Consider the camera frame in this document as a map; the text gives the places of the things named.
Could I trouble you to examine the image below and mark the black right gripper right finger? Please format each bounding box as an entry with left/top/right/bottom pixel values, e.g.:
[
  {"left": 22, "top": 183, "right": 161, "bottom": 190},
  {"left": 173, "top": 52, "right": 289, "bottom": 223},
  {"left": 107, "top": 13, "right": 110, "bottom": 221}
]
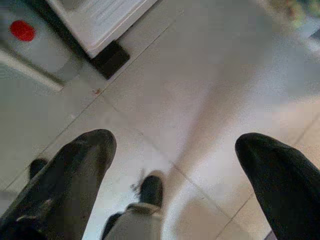
[{"left": 235, "top": 132, "right": 320, "bottom": 240}]

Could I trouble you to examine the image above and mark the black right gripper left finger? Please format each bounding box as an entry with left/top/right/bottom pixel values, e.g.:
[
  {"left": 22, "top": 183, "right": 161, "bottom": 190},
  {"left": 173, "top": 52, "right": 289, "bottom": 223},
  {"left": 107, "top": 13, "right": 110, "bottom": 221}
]
[{"left": 0, "top": 128, "right": 118, "bottom": 240}]

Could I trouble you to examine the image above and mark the black fridge with white interior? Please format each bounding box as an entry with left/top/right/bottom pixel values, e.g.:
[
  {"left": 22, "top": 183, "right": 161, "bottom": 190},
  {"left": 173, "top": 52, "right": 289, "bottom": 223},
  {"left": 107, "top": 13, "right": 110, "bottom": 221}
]
[{"left": 32, "top": 0, "right": 161, "bottom": 81}]

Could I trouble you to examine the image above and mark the robot leg with black foot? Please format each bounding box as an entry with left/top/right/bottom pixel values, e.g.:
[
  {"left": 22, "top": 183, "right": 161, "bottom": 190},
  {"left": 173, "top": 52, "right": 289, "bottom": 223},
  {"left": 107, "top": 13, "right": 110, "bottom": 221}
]
[{"left": 101, "top": 174, "right": 165, "bottom": 240}]

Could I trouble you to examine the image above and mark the white jug with red cap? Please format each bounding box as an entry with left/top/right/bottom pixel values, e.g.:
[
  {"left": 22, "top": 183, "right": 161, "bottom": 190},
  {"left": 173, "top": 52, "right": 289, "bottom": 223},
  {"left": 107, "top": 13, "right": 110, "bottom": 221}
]
[{"left": 0, "top": 19, "right": 70, "bottom": 92}]

